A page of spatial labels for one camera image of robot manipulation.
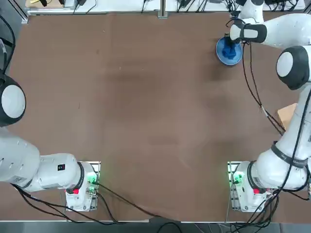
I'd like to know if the blue cloth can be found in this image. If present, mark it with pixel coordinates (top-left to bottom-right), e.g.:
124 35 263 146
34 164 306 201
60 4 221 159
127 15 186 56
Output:
221 41 238 61

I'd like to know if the light blue plastic plate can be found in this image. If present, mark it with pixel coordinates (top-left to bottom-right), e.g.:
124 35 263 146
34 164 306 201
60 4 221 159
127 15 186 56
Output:
215 36 244 67

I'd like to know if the wooden cup rack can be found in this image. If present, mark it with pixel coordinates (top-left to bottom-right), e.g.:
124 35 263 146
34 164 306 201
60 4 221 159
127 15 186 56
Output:
277 102 299 132

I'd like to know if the brown cardboard piece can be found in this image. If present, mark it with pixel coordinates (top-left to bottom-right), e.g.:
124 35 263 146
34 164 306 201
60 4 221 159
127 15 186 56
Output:
25 0 65 8

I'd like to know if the aluminium frame post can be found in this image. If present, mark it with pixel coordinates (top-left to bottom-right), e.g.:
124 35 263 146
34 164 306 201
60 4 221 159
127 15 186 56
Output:
157 0 169 19

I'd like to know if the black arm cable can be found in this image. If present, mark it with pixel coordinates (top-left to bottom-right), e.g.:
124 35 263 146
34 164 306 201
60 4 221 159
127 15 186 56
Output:
242 41 287 136

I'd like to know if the metal base plate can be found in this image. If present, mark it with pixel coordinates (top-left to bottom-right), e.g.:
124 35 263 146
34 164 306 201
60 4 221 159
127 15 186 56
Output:
227 161 243 211
79 160 101 211

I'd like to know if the black base cable bundle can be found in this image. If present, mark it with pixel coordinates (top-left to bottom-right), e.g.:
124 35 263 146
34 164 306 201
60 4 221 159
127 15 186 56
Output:
228 189 311 233

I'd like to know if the thick black cable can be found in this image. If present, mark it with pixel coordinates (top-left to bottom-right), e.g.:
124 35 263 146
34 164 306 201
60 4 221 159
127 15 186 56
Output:
0 16 17 73

